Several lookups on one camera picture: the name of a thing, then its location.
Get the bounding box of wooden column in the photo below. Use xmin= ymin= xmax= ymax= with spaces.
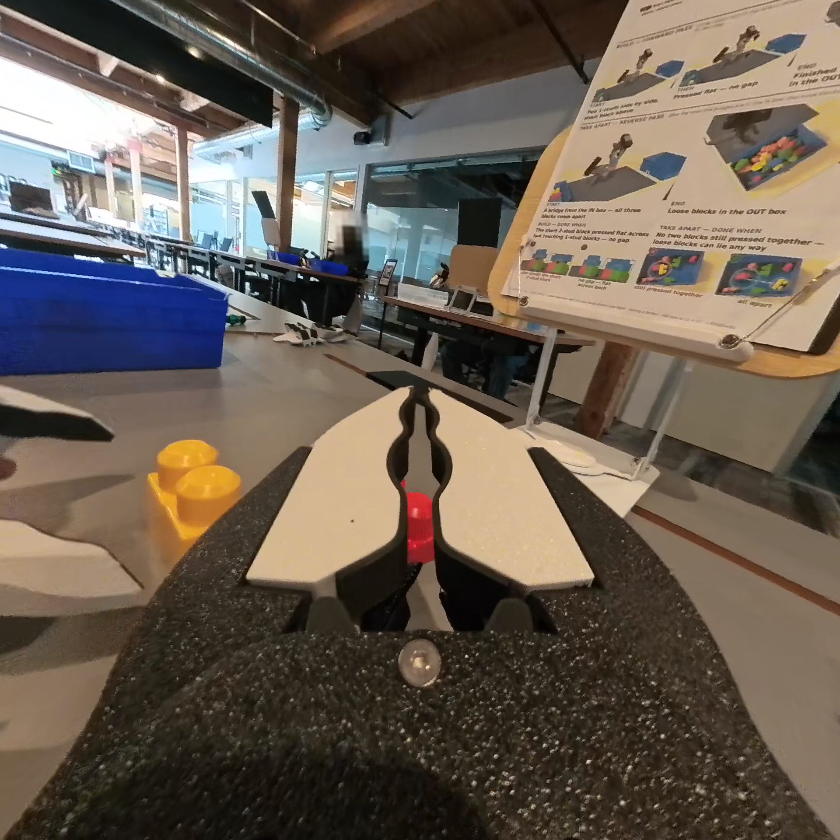
xmin=176 ymin=128 xmax=191 ymax=224
xmin=277 ymin=95 xmax=299 ymax=247

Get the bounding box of instruction sheet on stand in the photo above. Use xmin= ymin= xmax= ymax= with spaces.
xmin=489 ymin=125 xmax=840 ymax=501

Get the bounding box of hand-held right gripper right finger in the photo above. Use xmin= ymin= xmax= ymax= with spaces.
xmin=410 ymin=387 xmax=595 ymax=624

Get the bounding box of blue plastic bin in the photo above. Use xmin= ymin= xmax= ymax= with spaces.
xmin=0 ymin=248 xmax=229 ymax=376

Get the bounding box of red two-stud block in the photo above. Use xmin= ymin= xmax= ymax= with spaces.
xmin=403 ymin=491 xmax=437 ymax=567

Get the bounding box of tan board panel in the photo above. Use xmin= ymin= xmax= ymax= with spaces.
xmin=449 ymin=245 xmax=500 ymax=290

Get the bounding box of wooden post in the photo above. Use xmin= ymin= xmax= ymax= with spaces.
xmin=574 ymin=341 xmax=641 ymax=441

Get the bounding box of pile of white black parts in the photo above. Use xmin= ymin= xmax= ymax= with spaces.
xmin=272 ymin=322 xmax=358 ymax=345

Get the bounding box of wooden background table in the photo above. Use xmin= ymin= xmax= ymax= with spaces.
xmin=381 ymin=295 xmax=595 ymax=401
xmin=243 ymin=256 xmax=362 ymax=329

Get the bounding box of black rectangular mat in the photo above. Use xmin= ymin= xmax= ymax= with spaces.
xmin=366 ymin=369 xmax=526 ymax=429

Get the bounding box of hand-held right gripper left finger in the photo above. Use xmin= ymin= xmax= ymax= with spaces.
xmin=247 ymin=386 xmax=424 ymax=624

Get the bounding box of printed instruction sheet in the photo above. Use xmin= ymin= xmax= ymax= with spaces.
xmin=502 ymin=0 xmax=840 ymax=352

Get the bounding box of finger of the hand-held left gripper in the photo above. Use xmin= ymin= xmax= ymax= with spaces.
xmin=0 ymin=521 xmax=145 ymax=599
xmin=0 ymin=384 xmax=116 ymax=442

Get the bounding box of row of background tables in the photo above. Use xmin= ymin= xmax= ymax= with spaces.
xmin=0 ymin=210 xmax=263 ymax=296

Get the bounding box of small black framed sign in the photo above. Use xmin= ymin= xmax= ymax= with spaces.
xmin=377 ymin=259 xmax=400 ymax=349

